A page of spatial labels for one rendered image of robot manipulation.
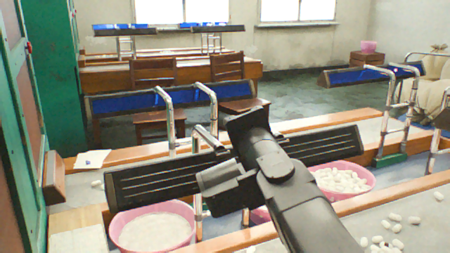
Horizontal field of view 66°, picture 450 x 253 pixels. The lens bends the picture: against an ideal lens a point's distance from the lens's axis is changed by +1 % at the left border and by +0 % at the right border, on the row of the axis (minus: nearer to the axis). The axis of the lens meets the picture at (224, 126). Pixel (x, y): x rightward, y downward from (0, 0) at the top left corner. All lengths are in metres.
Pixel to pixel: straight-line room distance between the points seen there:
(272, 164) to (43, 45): 3.02
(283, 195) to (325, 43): 6.73
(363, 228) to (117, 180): 0.80
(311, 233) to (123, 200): 0.43
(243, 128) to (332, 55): 6.70
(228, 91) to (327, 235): 1.03
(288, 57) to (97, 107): 5.67
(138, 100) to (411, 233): 0.97
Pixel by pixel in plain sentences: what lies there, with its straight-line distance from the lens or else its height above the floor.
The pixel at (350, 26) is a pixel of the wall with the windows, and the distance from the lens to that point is 7.36.
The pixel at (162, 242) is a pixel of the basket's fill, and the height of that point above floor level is 0.74.
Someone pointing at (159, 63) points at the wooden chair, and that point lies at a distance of 3.17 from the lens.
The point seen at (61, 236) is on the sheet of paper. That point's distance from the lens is 1.13.
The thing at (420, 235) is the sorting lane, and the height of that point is 0.74.
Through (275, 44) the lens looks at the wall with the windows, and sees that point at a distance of 6.48.
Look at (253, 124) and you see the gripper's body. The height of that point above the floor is 1.23.
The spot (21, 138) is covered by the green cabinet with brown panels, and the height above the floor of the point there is 1.07.
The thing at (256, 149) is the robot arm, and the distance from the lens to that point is 0.47.
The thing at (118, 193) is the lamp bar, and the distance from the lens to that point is 0.68.
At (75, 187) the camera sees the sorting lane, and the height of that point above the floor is 0.74.
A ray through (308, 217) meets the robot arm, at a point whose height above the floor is 1.23.
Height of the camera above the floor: 1.42
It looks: 21 degrees down
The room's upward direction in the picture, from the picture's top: straight up
